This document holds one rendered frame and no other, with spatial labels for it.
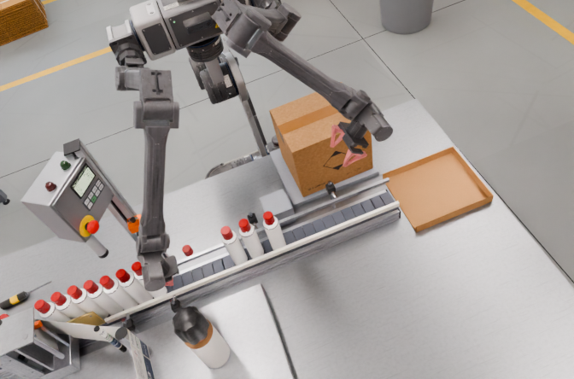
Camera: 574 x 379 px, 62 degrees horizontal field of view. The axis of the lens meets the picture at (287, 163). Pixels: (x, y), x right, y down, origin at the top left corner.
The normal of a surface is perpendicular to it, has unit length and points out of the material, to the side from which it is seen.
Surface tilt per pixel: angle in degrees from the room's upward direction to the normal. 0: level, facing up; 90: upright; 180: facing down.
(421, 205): 0
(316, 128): 0
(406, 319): 0
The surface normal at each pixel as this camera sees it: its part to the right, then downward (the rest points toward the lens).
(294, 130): -0.17, -0.62
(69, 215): 0.95, 0.11
